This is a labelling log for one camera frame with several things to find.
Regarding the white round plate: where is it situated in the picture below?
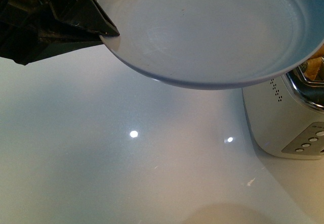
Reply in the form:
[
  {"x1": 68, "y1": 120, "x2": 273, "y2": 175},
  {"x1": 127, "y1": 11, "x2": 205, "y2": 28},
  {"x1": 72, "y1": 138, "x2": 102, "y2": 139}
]
[{"x1": 98, "y1": 0, "x2": 323, "y2": 89}]

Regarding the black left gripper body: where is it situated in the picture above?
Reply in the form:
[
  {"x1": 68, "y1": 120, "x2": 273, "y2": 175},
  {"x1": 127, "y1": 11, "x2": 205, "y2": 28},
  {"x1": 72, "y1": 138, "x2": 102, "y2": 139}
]
[{"x1": 1, "y1": 0, "x2": 93, "y2": 65}]

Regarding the slice of bread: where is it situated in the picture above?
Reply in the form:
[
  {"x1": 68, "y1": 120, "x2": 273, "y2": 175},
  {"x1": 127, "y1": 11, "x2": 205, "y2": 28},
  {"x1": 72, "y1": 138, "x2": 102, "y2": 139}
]
[{"x1": 300, "y1": 47, "x2": 323, "y2": 81}]

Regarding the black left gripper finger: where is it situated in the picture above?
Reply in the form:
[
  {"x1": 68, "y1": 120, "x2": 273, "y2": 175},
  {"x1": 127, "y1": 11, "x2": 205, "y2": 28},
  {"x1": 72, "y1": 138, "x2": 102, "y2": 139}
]
[{"x1": 49, "y1": 0, "x2": 119, "y2": 37}]

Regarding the cream and chrome toaster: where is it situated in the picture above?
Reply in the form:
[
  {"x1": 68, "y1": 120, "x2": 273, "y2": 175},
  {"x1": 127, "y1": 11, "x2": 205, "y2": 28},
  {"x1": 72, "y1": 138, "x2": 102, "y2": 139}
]
[{"x1": 242, "y1": 65, "x2": 323, "y2": 160}]

